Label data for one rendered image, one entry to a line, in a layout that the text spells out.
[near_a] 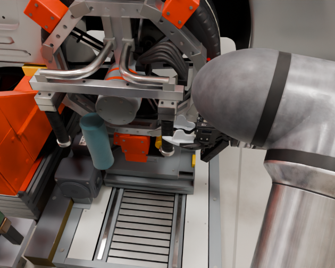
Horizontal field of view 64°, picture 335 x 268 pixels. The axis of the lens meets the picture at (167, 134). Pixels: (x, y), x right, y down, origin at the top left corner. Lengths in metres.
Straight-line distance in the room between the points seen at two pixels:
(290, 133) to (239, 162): 1.52
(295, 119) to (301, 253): 0.13
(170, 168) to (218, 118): 1.15
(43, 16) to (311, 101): 0.79
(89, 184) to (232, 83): 1.05
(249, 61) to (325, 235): 0.19
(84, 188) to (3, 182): 0.35
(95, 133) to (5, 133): 0.30
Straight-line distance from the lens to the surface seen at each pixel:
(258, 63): 0.31
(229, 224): 1.59
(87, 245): 1.48
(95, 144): 1.04
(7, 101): 1.09
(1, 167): 1.07
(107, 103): 0.84
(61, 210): 1.54
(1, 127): 1.05
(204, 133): 0.74
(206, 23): 0.91
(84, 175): 1.27
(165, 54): 0.73
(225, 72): 0.32
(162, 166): 1.46
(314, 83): 0.31
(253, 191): 1.72
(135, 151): 1.21
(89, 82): 0.77
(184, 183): 1.50
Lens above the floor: 1.42
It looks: 48 degrees down
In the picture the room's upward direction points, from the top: straight up
